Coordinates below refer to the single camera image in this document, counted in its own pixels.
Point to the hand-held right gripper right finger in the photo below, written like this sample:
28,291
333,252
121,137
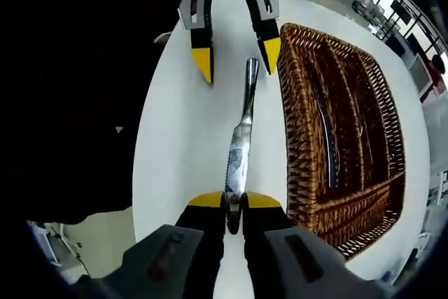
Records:
266,218

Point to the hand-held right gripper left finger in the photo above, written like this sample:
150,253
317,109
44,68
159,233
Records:
203,243

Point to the steel knife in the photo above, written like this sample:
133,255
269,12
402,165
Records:
329,145
241,152

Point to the brown wicker storage slots tray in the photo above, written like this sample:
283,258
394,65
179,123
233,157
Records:
304,138

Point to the black monitor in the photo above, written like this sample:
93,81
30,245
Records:
400,10

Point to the person's dark clothed torso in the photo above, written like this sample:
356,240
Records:
70,103

